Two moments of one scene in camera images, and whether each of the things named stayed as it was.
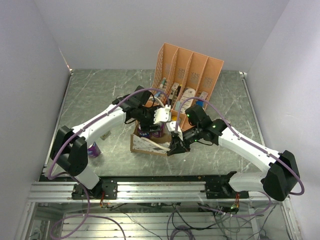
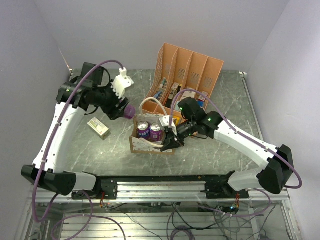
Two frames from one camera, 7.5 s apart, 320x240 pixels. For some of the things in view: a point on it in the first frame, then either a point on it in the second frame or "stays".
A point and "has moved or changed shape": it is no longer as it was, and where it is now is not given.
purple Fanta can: x=93 y=150 has moved or changed shape
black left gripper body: x=146 y=117 to x=107 y=99
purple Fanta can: x=143 y=134 stays
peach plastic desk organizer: x=183 y=78 stays
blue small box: x=199 y=103 stays
